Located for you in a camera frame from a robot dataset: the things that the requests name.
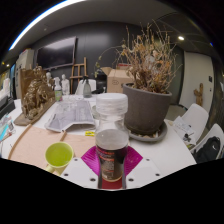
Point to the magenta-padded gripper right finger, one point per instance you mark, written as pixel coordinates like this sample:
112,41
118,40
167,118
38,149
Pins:
134,161

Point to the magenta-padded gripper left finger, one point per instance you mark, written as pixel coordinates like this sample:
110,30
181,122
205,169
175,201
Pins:
89,163

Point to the clear white-capped drink bottle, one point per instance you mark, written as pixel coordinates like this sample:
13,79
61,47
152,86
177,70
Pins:
111,136

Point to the small yellow packet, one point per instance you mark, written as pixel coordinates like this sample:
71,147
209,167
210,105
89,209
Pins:
90,133

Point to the yellow-green mug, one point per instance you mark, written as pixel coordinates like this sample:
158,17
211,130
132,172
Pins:
58,155

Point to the grey plant saucer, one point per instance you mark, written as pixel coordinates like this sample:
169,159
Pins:
156,137

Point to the printed grey paper sheet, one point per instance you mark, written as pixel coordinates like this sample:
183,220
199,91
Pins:
71,116

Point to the dried plant in grey pot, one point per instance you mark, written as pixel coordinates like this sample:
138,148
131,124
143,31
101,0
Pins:
146,110

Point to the papers on chair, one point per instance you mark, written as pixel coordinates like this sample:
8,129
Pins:
183,128

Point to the black backpack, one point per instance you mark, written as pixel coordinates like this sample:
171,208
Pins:
208,150

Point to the white spray bottle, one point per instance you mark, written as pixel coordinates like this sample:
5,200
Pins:
58,93

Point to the brown cardboard box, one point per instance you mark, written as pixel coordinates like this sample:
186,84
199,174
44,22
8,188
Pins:
115,81

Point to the small white plaster bust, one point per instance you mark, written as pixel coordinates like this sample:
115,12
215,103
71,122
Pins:
65,85

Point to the colourful book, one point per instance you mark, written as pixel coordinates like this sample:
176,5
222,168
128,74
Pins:
6,128

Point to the wooden easel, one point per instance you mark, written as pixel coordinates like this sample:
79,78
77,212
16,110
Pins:
78,71

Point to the black flat box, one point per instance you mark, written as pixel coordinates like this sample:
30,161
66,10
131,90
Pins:
6,106

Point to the white cabinet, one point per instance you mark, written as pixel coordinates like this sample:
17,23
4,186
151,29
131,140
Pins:
25,60

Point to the recessed ceiling spotlight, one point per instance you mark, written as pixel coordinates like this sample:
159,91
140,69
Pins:
181,38

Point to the long ceiling light strip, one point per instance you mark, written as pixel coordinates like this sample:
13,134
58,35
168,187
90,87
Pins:
36,20

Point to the wooden wall figure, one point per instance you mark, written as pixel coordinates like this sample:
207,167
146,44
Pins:
199,95

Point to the black wall screen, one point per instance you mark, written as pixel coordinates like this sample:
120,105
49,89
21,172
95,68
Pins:
56,52

